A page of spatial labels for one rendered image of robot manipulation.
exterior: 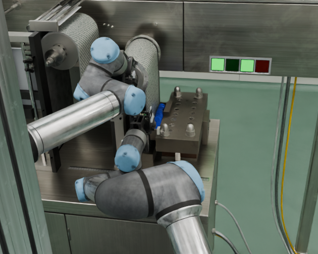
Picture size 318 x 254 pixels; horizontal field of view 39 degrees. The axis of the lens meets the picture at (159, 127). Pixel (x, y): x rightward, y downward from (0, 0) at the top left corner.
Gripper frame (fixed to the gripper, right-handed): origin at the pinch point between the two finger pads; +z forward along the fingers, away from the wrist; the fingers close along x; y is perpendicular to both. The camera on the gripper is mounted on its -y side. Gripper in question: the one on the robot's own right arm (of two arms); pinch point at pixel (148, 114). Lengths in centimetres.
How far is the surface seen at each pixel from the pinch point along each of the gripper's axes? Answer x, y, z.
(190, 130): -16.6, -3.4, -3.8
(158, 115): -2.3, -5.0, 8.7
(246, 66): -35.5, 9.2, 29.4
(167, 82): 36, -108, 260
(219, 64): -24.6, 9.5, 29.4
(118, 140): 10.3, -7.9, -7.2
